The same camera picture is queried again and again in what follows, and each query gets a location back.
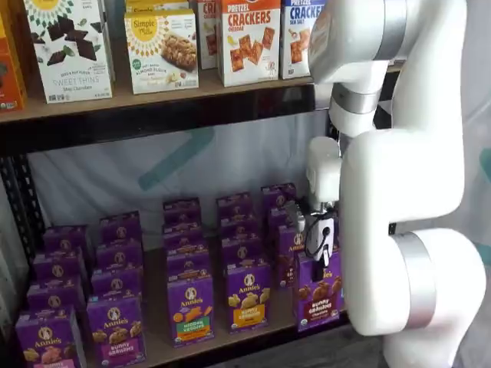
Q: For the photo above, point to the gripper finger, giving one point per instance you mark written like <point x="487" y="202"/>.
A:
<point x="318" y="272"/>

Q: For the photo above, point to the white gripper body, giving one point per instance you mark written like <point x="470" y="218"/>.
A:
<point x="316" y="237"/>

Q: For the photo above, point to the purple chocolate Bunny Grahams box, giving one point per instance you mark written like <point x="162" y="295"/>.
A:
<point x="318" y="303"/>

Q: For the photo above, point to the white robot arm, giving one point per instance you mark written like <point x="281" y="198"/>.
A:
<point x="403" y="172"/>

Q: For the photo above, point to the purple Annie's snack box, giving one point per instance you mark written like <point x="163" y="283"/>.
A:
<point x="182" y="220"/>
<point x="238" y="228"/>
<point x="276" y="195"/>
<point x="287" y="260"/>
<point x="186" y="253"/>
<point x="65" y="241"/>
<point x="276" y="218"/>
<point x="180" y="204"/>
<point x="115" y="283"/>
<point x="57" y="268"/>
<point x="241" y="251"/>
<point x="120" y="230"/>
<point x="53" y="297"/>
<point x="119" y="255"/>
<point x="234" y="205"/>
<point x="184" y="239"/>
<point x="188" y="268"/>

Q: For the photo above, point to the purple box with orange label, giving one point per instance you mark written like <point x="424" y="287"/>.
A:
<point x="249" y="299"/>

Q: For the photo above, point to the black lower shelf beam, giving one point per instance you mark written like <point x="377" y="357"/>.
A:
<point x="268" y="340"/>

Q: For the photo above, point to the black shelf beam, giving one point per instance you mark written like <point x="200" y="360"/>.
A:
<point x="268" y="340"/>
<point x="115" y="130"/>

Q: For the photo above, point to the purple Hidden Veggies box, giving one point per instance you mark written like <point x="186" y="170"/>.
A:
<point x="190" y="306"/>

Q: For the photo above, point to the blue sea salt crackers box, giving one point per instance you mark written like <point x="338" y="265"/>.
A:
<point x="293" y="46"/>

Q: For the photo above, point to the cheddar pretzel crackers box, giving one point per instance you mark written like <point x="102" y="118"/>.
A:
<point x="249" y="46"/>

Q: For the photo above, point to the purple box with magenta label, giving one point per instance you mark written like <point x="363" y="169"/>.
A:
<point x="115" y="329"/>

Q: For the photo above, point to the narrow pretzel crackers box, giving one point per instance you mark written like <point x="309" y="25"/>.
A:
<point x="207" y="38"/>

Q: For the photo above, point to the black upper shelf beam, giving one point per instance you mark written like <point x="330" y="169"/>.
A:
<point x="115" y="130"/>

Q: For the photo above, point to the upper wooden shelf board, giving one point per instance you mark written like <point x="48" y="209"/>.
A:
<point x="115" y="105"/>

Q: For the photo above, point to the Simple Mills bar box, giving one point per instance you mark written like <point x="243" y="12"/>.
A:
<point x="161" y="50"/>

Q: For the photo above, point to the purple box with pink label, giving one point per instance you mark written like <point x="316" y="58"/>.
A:
<point x="50" y="337"/>

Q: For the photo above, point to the yellow Simple Mills box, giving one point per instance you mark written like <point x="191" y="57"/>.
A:
<point x="153" y="4"/>

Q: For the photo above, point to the white Sweet Thins box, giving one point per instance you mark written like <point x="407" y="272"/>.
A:
<point x="73" y="76"/>

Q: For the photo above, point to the orange snack box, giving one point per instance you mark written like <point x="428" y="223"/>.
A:
<point x="9" y="76"/>

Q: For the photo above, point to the black perforated shelf post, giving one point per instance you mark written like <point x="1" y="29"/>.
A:
<point x="19" y="191"/>

